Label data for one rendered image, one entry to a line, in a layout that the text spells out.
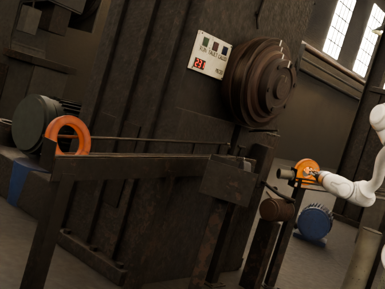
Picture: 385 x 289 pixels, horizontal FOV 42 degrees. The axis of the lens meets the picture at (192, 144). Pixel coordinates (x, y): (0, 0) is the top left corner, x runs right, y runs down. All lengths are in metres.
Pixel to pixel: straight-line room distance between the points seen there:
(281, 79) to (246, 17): 0.37
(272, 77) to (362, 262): 1.16
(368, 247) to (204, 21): 1.52
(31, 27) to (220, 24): 4.14
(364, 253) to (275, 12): 1.41
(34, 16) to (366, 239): 4.69
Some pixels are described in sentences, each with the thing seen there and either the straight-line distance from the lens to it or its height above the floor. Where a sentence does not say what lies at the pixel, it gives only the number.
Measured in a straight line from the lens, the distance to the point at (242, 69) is 2.49.
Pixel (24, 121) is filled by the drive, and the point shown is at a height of 0.49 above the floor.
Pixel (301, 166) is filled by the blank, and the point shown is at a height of 0.74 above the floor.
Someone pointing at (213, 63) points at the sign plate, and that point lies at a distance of 2.48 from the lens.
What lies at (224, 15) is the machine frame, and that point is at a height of 1.36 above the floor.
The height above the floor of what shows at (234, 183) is 0.66.
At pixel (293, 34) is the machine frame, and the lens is 3.08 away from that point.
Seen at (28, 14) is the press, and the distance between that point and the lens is 6.35.
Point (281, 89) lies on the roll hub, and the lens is 2.60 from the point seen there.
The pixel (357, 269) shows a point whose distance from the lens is 3.03.
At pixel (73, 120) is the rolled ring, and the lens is 1.89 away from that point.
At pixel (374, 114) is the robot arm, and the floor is 1.09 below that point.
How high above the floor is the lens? 0.92
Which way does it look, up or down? 5 degrees down
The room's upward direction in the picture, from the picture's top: 17 degrees clockwise
